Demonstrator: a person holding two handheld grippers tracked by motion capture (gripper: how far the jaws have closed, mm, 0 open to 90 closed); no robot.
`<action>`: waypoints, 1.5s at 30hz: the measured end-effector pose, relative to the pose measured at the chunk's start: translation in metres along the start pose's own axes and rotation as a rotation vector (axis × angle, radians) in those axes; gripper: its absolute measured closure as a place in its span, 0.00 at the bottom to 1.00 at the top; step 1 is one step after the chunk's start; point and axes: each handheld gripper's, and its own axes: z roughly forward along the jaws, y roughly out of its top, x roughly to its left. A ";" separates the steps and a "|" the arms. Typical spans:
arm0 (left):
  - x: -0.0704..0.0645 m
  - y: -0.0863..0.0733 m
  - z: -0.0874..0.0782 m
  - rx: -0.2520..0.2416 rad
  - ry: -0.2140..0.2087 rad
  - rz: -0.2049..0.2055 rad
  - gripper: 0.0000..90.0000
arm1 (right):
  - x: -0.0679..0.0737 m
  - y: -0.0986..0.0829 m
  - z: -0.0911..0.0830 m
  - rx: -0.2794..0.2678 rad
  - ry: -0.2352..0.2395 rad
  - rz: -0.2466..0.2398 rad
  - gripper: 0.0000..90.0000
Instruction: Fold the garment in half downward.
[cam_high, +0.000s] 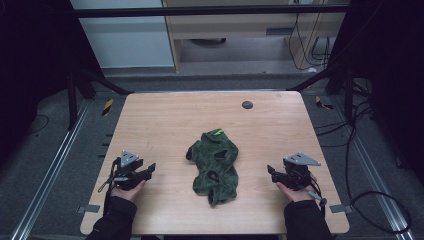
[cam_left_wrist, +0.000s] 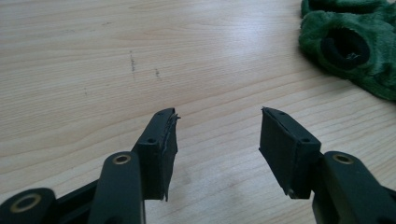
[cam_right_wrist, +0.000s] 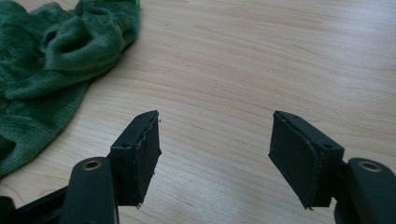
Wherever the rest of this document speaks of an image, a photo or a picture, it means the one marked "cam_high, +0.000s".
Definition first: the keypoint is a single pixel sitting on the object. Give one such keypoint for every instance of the white cabinet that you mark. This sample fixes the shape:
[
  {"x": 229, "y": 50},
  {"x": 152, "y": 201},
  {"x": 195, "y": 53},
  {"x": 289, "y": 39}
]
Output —
[{"x": 125, "y": 36}]

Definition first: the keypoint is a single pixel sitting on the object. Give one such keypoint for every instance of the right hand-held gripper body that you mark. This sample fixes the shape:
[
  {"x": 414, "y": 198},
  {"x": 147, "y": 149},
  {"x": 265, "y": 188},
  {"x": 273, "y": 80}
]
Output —
[{"x": 297, "y": 171}]

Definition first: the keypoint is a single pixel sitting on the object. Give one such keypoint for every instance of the grey tape piece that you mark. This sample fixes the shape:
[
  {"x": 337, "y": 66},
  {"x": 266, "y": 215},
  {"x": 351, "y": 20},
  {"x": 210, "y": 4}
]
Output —
[
  {"x": 340, "y": 209},
  {"x": 88, "y": 209}
]

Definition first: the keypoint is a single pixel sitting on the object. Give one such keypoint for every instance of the black curtain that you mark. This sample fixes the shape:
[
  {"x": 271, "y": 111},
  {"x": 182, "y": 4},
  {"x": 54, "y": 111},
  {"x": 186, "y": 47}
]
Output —
[
  {"x": 33, "y": 66},
  {"x": 390, "y": 73}
]

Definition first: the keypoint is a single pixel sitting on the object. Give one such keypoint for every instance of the aluminium floor rail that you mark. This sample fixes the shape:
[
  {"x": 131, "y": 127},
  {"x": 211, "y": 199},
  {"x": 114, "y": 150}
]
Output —
[
  {"x": 375, "y": 186},
  {"x": 50, "y": 173}
]

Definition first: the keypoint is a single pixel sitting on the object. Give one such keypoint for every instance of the person's right hand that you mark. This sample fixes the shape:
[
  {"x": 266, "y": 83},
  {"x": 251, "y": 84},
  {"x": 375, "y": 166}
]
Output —
[{"x": 295, "y": 194}]

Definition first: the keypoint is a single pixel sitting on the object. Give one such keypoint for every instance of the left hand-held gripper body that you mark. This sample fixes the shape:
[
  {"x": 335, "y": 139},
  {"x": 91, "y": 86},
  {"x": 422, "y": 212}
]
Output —
[{"x": 127, "y": 168}]

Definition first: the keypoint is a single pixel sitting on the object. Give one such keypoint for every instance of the yellow black striped tape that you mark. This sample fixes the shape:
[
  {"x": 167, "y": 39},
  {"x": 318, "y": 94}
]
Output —
[
  {"x": 107, "y": 107},
  {"x": 322, "y": 103}
]

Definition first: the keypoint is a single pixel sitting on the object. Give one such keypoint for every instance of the light wooden desk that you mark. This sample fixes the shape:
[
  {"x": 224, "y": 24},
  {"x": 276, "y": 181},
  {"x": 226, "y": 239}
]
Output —
[{"x": 240, "y": 31}]

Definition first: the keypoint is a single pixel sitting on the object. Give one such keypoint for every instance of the black frame crossbar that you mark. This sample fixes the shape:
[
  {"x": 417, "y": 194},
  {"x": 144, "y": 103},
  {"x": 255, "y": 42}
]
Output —
[{"x": 206, "y": 11}]

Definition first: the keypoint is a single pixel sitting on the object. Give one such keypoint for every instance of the person's left hand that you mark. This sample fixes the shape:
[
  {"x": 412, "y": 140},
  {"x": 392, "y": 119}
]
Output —
[{"x": 128, "y": 193}]

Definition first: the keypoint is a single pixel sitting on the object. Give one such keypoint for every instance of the grey round table grommet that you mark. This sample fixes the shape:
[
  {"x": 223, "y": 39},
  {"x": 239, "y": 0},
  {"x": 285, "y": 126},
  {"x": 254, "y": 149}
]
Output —
[{"x": 247, "y": 105}]

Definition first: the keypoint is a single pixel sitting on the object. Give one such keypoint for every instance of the dark green fleece garment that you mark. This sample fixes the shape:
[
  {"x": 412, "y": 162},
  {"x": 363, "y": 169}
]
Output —
[{"x": 215, "y": 166}]

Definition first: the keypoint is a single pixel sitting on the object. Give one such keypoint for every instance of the black frame post with brace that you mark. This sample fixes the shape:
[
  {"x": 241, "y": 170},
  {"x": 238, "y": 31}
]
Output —
[
  {"x": 83, "y": 90},
  {"x": 333, "y": 83}
]

